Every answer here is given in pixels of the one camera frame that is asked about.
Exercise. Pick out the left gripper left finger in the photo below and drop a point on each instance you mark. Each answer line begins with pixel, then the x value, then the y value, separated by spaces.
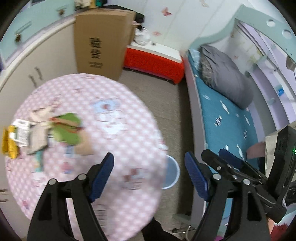
pixel 51 221

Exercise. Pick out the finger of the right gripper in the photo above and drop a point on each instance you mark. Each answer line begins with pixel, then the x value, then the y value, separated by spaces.
pixel 230 158

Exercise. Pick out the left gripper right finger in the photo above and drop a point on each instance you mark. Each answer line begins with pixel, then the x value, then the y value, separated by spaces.
pixel 247 220

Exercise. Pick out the white medicine box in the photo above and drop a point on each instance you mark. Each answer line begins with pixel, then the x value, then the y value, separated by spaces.
pixel 21 132

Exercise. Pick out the green brown paper bag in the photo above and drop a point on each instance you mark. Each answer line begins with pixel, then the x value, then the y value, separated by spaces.
pixel 68 130

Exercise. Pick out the beige paper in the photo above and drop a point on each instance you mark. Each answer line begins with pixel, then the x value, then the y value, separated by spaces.
pixel 39 128

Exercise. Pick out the clear plastic trash bin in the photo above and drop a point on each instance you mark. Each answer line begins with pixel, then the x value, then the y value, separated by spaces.
pixel 172 173

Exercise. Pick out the teal patterned bed sheet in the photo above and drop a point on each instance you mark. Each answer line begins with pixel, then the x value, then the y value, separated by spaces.
pixel 217 122

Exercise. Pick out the grey folded blanket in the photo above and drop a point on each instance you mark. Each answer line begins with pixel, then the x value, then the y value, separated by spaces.
pixel 221 74

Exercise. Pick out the red storage bench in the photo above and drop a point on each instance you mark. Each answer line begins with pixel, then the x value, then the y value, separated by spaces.
pixel 155 59

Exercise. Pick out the pink checkered tablecloth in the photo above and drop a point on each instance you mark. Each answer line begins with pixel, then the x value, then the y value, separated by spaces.
pixel 117 122

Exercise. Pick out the white plastic bag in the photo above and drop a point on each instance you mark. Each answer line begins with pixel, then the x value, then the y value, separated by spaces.
pixel 141 36

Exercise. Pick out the tall cardboard box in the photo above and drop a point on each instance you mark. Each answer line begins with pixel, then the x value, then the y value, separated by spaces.
pixel 101 37

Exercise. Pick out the light blue drawer unit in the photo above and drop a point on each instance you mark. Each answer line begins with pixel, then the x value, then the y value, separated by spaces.
pixel 38 19

